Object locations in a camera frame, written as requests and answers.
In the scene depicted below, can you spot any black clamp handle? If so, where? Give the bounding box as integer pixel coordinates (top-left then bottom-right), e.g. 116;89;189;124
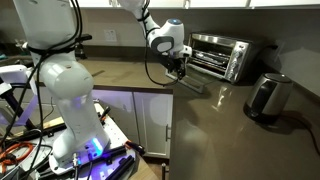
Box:
98;105;112;123

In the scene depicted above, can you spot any black kettle power cord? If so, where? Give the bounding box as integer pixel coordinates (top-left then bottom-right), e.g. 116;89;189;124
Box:
283;114;320;157

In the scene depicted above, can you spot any white wall outlet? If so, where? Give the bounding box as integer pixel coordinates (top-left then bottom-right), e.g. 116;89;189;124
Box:
103;29;118;43

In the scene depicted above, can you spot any white lower cabinet door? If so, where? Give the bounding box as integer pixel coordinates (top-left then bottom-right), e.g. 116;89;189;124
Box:
133;91;174;158
90;88;136;145

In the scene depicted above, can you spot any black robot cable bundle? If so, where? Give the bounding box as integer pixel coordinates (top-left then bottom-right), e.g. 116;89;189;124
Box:
0;0;85;180

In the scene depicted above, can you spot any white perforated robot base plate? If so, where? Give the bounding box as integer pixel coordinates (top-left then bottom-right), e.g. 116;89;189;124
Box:
0;101;138;180

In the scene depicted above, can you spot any white equipment frame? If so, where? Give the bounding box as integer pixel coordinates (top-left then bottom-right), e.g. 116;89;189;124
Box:
0;64;39;129

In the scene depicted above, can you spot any oven wire rack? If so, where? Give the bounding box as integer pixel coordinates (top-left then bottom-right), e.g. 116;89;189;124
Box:
189;58;231;74

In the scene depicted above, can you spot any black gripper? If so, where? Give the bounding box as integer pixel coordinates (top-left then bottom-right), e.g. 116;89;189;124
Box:
168;54;189;81

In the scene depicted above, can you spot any orange and black tool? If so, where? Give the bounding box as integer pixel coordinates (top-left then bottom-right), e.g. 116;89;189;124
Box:
124;140;147;157

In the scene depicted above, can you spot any stainless steel toaster oven body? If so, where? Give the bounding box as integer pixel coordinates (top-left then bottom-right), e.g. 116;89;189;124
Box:
184;31;263;84

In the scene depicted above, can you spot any foil covered oven tray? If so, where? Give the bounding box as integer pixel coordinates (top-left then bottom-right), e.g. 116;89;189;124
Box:
192;49;232;67

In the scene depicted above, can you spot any white upper cabinet door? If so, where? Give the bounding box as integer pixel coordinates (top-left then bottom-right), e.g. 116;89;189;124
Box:
185;0;250;9
149;0;186;9
71;0;118;8
249;0;320;9

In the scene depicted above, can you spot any wooden plank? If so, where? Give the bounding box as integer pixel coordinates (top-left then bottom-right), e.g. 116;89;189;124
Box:
41;115;66;130

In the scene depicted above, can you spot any white cabinet door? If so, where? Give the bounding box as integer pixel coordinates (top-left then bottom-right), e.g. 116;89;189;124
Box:
71;0;118;8
90;88;136;145
149;0;186;9
185;0;250;9
133;91;174;158
249;0;320;9

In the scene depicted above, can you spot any black aluminium rail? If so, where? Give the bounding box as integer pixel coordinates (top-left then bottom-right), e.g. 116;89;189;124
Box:
78;145;128;166
105;154;136;180

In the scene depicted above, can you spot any black stereo camera on stand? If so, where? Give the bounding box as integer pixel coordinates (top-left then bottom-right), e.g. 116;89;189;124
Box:
74;33;93;60

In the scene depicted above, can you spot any orange cable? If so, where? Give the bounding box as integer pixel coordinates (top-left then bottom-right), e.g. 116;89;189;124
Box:
0;141;35;175

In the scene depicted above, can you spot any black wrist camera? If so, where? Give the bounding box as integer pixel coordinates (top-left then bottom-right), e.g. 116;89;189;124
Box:
155;53;172;68

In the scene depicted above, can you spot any silver base connector plug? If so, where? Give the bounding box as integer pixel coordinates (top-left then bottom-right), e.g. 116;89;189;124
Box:
72;152;81;168

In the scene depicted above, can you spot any stainless steel electric kettle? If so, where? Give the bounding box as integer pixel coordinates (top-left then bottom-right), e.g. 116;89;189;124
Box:
243;72;294;125

